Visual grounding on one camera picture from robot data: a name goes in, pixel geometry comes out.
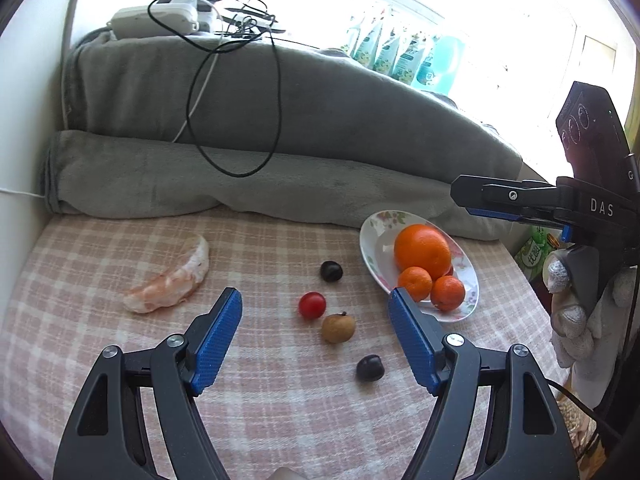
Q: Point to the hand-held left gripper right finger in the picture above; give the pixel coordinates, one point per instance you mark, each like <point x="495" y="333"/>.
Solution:
<point x="412" y="340"/>

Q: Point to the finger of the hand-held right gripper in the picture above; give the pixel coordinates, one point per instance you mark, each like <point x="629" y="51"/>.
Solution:
<point x="500" y="192"/>

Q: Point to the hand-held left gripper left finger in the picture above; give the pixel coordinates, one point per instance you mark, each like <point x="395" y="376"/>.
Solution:
<point x="217" y="340"/>

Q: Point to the small tangerine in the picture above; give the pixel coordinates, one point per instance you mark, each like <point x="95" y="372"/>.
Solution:
<point x="448" y="293"/>
<point x="415" y="282"/>

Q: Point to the large orange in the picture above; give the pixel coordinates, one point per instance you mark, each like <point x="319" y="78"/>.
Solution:
<point x="422" y="250"/>

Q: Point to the white floral plate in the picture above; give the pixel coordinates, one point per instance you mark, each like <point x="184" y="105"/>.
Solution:
<point x="375" y="240"/>

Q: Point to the person's right hand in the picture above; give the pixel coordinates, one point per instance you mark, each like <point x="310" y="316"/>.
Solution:
<point x="575" y="340"/>

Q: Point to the dark purple grape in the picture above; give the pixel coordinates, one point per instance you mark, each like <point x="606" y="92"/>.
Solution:
<point x="370" y="367"/>
<point x="331" y="271"/>

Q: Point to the green carton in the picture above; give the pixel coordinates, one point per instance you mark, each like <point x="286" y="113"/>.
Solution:
<point x="537" y="252"/>

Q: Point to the brown longan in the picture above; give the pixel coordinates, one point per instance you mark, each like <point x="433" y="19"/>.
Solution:
<point x="338" y="328"/>

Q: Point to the peeled pomelo segment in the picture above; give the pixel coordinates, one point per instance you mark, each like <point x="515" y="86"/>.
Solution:
<point x="170" y="280"/>

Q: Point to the pink checked cloth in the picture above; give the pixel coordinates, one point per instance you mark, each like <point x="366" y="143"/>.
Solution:
<point x="100" y="260"/>

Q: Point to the blue detergent bottle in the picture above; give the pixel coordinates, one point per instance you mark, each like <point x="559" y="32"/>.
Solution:
<point x="447" y="60"/>

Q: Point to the grey fleece blanket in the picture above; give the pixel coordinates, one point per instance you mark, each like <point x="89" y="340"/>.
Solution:
<point x="150" y="180"/>
<point x="350" y="110"/>

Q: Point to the white power strip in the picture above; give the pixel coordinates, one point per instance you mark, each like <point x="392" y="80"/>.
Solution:
<point x="135" y="19"/>

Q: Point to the white power adapter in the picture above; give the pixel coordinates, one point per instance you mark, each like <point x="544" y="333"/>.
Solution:
<point x="182" y="10"/>

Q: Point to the white cabinet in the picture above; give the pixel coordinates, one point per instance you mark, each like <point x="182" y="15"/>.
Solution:
<point x="30" y="60"/>

